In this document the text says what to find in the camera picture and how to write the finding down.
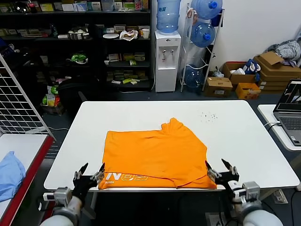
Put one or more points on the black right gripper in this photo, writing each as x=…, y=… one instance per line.
x=225, y=180

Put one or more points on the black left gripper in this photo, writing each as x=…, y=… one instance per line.
x=82, y=186

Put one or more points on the orange t-shirt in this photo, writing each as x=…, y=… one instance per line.
x=155, y=155

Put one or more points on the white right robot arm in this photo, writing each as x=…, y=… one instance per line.
x=256, y=214

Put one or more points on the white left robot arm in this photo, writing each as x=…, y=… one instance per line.
x=61, y=214

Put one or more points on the pile of grey clothes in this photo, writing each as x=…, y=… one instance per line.
x=287, y=50

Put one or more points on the grey power strip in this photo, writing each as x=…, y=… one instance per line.
x=281, y=196

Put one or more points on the red edged white table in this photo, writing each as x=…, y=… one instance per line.
x=23, y=146

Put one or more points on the white side table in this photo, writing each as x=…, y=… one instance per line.
x=266, y=113

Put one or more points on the light blue cloth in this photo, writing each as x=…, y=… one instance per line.
x=10, y=174

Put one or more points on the grey laptop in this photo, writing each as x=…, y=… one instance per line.
x=290, y=122

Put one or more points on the white work table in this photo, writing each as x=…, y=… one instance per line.
x=141, y=110

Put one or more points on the yellow printed cardboard box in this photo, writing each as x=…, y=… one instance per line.
x=247, y=91

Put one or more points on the floor box of snack packs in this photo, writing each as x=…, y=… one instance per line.
x=50, y=100

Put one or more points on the closed brown cardboard box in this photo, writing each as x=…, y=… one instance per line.
x=217, y=87

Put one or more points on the black office chair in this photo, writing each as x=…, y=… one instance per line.
x=75, y=87

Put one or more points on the white metal jug rack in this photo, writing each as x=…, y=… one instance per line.
x=205, y=80

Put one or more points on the open brown cardboard box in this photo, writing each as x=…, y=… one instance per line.
x=237, y=78

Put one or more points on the clear plastic bag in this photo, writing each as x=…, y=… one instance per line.
x=218, y=73

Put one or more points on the blue water jug blue cap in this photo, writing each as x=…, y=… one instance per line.
x=202, y=35
x=194, y=77
x=205, y=9

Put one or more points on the yellow green packs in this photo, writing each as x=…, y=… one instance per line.
x=129, y=81

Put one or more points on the blue and white bag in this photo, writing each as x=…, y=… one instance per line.
x=249, y=67

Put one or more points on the stack of flat cardboard boxes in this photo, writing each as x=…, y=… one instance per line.
x=277, y=75

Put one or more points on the white water dispenser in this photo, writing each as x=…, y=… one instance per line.
x=165, y=70

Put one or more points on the green packs on white tray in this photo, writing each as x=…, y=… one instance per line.
x=78, y=57

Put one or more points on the black shelving unit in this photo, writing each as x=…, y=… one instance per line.
x=94, y=47

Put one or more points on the metal bowl with white items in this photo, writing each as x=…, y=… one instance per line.
x=77, y=35

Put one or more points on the white plate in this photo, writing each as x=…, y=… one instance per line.
x=110, y=36

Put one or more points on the white plastic food bag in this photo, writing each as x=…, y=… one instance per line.
x=128, y=35

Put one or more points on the spray bottle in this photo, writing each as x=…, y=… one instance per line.
x=53, y=30

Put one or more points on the white paper cup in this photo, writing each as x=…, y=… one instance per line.
x=145, y=34

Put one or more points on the pink cloth on rack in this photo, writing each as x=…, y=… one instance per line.
x=191, y=15

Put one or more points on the upright blue water jug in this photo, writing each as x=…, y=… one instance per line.
x=168, y=16

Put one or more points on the cola bottle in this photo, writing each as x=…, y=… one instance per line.
x=32, y=5

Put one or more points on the glass bowl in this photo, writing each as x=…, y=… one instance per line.
x=21, y=6

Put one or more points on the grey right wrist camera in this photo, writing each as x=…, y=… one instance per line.
x=251, y=190

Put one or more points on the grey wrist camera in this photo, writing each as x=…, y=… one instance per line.
x=251, y=190
x=61, y=195

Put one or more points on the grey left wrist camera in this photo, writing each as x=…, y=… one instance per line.
x=61, y=195

